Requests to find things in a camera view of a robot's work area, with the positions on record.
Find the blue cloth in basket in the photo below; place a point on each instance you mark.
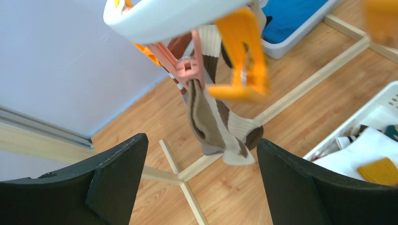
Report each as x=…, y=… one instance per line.
x=285, y=16

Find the white basket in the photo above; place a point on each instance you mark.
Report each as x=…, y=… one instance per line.
x=379, y=112
x=277, y=51

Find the yellow sock in basket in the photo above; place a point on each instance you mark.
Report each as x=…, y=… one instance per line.
x=382, y=171

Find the wooden drying rack frame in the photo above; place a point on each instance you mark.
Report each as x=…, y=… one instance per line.
x=23, y=142

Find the white front basket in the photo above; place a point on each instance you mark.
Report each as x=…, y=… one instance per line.
x=379, y=112

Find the orange clothespin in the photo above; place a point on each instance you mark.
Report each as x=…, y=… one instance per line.
x=241, y=40

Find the pink clothespin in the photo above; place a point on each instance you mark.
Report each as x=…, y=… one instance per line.
x=182, y=58

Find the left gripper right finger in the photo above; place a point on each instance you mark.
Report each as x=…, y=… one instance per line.
x=300, y=192

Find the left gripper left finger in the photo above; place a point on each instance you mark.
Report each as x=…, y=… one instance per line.
x=100, y=190

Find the brown beige patterned sock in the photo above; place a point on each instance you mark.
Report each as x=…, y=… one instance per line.
x=217, y=128

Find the round white clip hanger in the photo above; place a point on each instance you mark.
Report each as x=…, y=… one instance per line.
x=151, y=21

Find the teal sock in basket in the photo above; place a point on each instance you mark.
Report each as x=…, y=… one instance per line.
x=391, y=131

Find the white back basket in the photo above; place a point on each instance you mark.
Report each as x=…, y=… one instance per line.
x=277, y=51

